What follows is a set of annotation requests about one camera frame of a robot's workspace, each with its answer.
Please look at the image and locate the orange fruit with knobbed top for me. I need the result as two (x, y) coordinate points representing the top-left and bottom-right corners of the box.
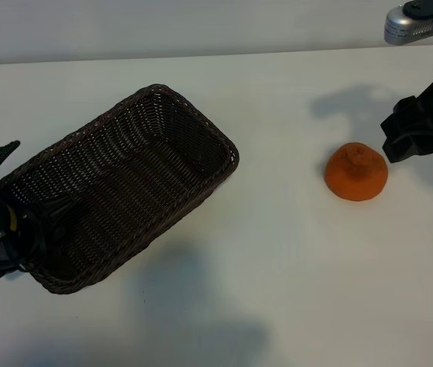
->
(324, 141), (389, 202)

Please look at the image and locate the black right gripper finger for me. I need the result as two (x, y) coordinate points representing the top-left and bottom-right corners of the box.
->
(379, 96), (422, 141)
(383, 132), (433, 164)

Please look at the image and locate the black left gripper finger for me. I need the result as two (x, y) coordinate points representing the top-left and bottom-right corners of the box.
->
(39, 193), (73, 249)

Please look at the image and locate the dark brown woven wicker basket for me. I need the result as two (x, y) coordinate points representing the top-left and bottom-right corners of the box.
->
(0, 83), (240, 295)

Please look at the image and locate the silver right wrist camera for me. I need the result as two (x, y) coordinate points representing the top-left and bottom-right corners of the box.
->
(383, 1), (433, 45)

